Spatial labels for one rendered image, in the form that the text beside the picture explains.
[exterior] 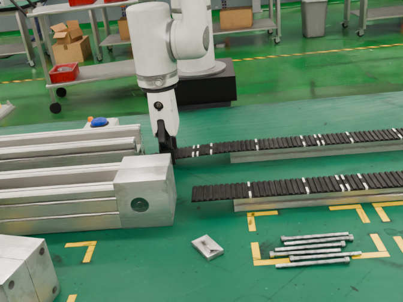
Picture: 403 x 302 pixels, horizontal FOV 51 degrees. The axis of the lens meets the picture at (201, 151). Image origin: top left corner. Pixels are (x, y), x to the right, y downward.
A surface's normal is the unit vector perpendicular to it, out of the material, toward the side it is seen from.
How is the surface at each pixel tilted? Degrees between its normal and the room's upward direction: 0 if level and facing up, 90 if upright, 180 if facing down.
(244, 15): 89
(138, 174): 0
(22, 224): 90
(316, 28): 94
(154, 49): 94
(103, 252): 0
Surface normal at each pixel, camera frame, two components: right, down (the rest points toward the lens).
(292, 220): -0.10, -0.90
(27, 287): 0.96, 0.03
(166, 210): -0.03, 0.44
